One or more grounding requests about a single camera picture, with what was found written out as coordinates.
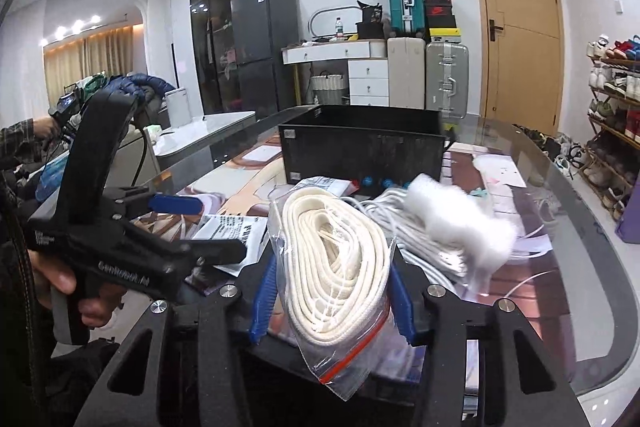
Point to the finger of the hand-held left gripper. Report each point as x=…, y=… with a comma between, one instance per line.
x=175, y=204
x=215, y=252

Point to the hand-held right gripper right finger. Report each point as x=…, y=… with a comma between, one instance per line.
x=400, y=302

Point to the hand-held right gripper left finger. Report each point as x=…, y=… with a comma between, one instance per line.
x=262, y=302

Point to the person's left hand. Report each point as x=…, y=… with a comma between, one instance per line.
x=60, y=279

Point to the printed paper leaflet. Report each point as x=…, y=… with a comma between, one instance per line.
x=227, y=232

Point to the blue plastic bag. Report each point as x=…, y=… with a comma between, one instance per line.
x=50, y=179

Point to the white cylindrical bin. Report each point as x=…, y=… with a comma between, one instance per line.
x=177, y=107

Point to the blue puffer jacket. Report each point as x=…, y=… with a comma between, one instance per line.
x=145, y=87

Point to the printed desk mat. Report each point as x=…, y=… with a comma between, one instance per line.
x=520, y=277

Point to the black hand-held device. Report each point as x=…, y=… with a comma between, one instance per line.
x=65, y=109

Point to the printed clear plastic bag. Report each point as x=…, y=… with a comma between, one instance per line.
x=322, y=184

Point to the green bag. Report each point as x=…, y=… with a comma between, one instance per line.
x=94, y=84

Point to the beige curtains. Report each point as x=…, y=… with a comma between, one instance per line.
x=90, y=62

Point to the grey fridge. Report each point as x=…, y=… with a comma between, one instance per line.
x=265, y=57

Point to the dark glass cabinet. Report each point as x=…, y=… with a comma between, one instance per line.
x=210, y=32

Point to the wicker basket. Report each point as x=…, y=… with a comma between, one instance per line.
x=327, y=91

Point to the pile of loose shoes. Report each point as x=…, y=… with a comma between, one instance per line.
x=550, y=144

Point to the silver suitcase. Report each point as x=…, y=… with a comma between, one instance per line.
x=446, y=77

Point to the white vanity desk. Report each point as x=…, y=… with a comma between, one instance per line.
x=367, y=74

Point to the beige suitcase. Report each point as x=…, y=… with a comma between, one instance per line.
x=405, y=72

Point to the water bottle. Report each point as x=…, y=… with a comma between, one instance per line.
x=339, y=29

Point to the oval mirror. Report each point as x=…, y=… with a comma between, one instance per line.
x=325, y=14

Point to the purple bag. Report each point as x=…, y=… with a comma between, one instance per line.
x=631, y=222

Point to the black bag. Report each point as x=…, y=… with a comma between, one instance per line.
x=370, y=17

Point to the wooden door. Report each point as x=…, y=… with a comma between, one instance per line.
x=525, y=57

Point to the red and black shoe box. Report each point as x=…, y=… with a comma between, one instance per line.
x=438, y=11

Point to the wooden shoe rack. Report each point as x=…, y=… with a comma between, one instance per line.
x=615, y=94

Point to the shoe rack with shoes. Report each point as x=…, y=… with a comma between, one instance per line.
x=617, y=49

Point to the white light switch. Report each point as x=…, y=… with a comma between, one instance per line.
x=619, y=6

